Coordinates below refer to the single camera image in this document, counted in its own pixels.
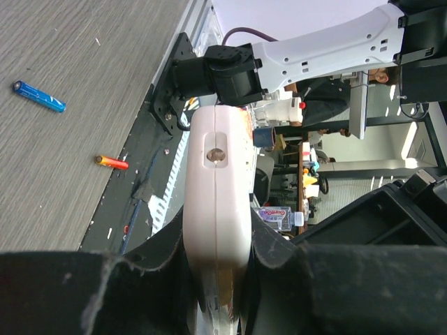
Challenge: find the blue battery right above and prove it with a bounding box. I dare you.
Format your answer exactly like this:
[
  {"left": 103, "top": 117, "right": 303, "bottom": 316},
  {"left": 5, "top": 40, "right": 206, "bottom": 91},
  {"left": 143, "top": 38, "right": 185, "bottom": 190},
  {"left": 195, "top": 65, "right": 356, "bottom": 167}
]
[{"left": 13, "top": 80, "right": 66, "bottom": 113}]

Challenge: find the white remote control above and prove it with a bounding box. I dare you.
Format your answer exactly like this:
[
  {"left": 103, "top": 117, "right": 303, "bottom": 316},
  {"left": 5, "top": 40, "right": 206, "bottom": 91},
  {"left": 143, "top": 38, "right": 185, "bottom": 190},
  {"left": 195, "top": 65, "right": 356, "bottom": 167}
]
[{"left": 182, "top": 105, "right": 251, "bottom": 334}]

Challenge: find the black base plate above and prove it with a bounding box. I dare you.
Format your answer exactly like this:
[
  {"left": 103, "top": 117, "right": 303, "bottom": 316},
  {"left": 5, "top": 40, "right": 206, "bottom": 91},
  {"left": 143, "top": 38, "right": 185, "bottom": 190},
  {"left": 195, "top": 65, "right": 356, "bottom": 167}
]
[{"left": 79, "top": 33, "right": 195, "bottom": 254}]

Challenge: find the person in background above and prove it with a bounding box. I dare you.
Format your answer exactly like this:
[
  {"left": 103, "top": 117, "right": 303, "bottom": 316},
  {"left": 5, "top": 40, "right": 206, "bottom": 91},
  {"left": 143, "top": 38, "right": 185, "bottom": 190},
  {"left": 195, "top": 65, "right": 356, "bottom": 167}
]
[{"left": 284, "top": 66, "right": 401, "bottom": 137}]

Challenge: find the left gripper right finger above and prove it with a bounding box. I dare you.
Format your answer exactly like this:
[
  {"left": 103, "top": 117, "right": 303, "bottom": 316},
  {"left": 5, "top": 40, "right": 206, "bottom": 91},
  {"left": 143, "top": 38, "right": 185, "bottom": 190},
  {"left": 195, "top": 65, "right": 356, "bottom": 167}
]
[{"left": 241, "top": 214, "right": 446, "bottom": 334}]

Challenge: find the clear water bottle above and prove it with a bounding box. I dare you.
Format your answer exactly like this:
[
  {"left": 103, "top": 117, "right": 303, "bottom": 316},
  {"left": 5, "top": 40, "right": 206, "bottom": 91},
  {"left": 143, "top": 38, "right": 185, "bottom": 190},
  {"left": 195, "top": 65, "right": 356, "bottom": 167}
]
[{"left": 254, "top": 207, "right": 305, "bottom": 232}]

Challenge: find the slotted cable duct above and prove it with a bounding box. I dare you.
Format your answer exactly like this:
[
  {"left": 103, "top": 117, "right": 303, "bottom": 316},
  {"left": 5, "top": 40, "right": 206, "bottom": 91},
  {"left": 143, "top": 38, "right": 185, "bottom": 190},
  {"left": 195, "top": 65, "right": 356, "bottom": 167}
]
[{"left": 148, "top": 132, "right": 189, "bottom": 237}]

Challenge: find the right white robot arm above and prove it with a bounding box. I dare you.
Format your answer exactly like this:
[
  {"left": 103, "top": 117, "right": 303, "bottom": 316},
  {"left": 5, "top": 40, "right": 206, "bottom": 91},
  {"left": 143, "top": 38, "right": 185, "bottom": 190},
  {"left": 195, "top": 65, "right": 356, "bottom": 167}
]
[{"left": 172, "top": 1, "right": 446, "bottom": 255}]

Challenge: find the red battery near base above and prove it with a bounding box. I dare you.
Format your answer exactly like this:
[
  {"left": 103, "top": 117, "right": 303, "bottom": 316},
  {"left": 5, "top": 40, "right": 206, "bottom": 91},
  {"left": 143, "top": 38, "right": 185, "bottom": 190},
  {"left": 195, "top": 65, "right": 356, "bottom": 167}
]
[{"left": 95, "top": 155, "right": 129, "bottom": 170}]

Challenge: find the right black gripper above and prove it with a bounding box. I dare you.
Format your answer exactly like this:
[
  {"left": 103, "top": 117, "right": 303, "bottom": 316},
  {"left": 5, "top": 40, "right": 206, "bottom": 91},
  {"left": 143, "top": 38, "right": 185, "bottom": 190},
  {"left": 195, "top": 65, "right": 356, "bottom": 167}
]
[{"left": 292, "top": 169, "right": 446, "bottom": 247}]

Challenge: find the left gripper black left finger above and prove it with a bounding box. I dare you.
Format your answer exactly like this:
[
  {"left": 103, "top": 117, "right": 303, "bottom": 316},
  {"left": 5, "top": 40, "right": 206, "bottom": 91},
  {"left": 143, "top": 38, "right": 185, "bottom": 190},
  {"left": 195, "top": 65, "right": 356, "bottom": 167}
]
[{"left": 1, "top": 214, "right": 196, "bottom": 334}]

